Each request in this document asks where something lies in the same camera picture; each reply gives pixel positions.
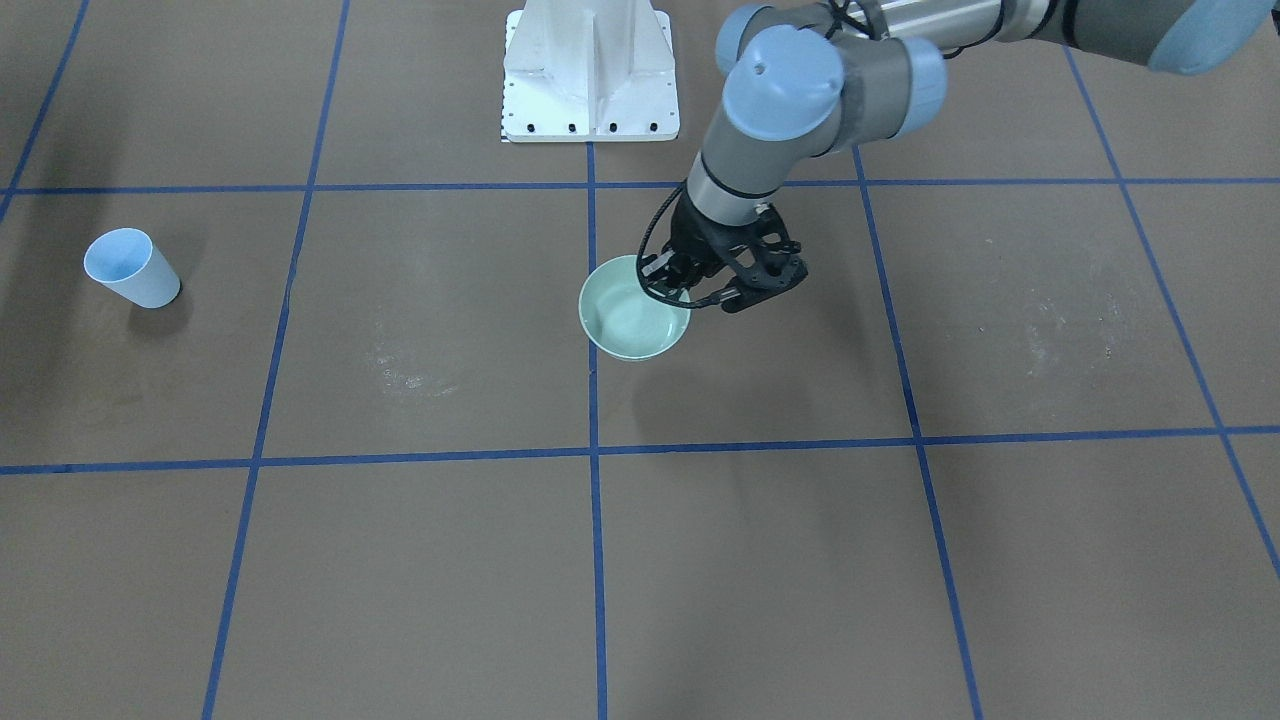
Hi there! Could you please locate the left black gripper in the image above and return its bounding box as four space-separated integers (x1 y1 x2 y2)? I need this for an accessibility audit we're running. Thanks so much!
637 196 808 314

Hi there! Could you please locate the light green bowl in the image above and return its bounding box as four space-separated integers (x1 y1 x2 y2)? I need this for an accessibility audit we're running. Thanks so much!
579 254 692 363

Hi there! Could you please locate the light blue plastic cup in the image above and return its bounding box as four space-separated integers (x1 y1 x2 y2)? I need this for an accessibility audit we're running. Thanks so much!
82 228 182 309

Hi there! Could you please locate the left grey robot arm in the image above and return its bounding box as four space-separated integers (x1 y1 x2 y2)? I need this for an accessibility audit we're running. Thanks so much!
631 1 1277 313

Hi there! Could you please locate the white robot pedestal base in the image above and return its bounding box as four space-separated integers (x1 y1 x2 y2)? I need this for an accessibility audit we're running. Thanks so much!
500 1 681 143

